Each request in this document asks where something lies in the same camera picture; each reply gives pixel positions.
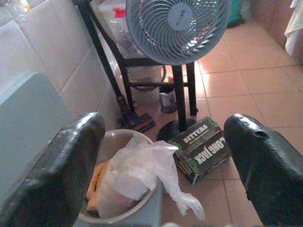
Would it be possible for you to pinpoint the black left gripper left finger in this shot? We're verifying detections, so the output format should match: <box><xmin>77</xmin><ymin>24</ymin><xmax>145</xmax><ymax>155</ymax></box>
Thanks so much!
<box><xmin>0</xmin><ymin>112</ymin><xmax>106</xmax><ymax>227</ymax></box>

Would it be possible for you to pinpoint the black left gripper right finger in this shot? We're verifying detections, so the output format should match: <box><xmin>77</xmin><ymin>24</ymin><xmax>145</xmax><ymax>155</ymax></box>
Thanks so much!
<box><xmin>223</xmin><ymin>113</ymin><xmax>303</xmax><ymax>227</ymax></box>

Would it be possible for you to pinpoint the pale green table top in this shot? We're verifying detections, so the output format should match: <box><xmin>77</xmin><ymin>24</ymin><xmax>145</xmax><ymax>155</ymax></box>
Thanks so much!
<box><xmin>0</xmin><ymin>72</ymin><xmax>74</xmax><ymax>204</ymax></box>

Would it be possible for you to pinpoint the dark green Bitters carton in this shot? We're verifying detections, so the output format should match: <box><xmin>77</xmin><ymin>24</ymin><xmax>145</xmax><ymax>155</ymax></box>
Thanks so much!
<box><xmin>168</xmin><ymin>115</ymin><xmax>232</xmax><ymax>185</ymax></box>

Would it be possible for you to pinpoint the grey round waste bin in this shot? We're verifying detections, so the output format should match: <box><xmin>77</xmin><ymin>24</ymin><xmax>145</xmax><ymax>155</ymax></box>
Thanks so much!
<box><xmin>75</xmin><ymin>129</ymin><xmax>164</xmax><ymax>227</ymax></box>

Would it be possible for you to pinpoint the translucent white plastic bag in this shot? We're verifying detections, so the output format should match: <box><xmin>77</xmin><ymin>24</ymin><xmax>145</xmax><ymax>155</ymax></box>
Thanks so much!
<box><xmin>97</xmin><ymin>135</ymin><xmax>206</xmax><ymax>221</ymax></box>

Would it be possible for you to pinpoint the black red vacuum head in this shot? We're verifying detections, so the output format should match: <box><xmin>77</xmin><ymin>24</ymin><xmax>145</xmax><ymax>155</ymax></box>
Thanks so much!
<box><xmin>115</xmin><ymin>94</ymin><xmax>156</xmax><ymax>133</ymax></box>

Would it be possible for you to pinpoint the small printed cup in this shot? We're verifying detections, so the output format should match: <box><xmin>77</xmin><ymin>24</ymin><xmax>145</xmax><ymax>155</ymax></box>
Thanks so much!
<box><xmin>159</xmin><ymin>89</ymin><xmax>178</xmax><ymax>114</ymax></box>

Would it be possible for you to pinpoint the black wooden chair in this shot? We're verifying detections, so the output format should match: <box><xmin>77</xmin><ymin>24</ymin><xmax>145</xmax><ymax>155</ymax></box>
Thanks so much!
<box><xmin>73</xmin><ymin>0</ymin><xmax>198</xmax><ymax>123</ymax></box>

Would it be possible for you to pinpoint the white plastic bucket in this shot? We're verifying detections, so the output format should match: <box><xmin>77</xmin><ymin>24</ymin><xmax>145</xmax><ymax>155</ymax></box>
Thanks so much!
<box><xmin>127</xmin><ymin>65</ymin><xmax>164</xmax><ymax>105</ymax></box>

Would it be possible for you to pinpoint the white hanging cloth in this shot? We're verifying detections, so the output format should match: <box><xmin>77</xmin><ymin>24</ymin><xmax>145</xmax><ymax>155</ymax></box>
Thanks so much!
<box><xmin>284</xmin><ymin>0</ymin><xmax>303</xmax><ymax>65</ymax></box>

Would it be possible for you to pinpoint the teal green bag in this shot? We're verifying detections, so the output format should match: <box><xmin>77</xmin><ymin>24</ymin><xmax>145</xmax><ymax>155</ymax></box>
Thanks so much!
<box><xmin>227</xmin><ymin>0</ymin><xmax>243</xmax><ymax>24</ymax></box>

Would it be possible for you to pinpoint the clear plastic storage box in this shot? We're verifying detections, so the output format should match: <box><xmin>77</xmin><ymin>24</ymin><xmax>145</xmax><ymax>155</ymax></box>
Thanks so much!
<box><xmin>91</xmin><ymin>0</ymin><xmax>147</xmax><ymax>59</ymax></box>

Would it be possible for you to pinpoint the grey standing fan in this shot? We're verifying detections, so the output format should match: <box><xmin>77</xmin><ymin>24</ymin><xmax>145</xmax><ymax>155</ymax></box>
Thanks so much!
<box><xmin>125</xmin><ymin>0</ymin><xmax>232</xmax><ymax>142</ymax></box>

